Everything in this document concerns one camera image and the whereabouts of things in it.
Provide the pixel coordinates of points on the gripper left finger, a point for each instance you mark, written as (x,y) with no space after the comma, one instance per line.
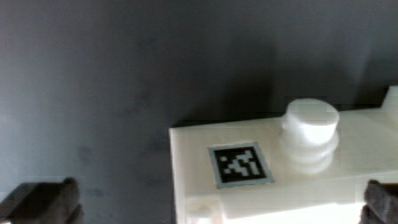
(44,203)

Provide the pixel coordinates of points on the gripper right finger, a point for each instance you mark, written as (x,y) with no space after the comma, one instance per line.
(381,208)

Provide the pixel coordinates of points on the white cabinet body box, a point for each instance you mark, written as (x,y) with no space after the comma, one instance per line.
(277,171)

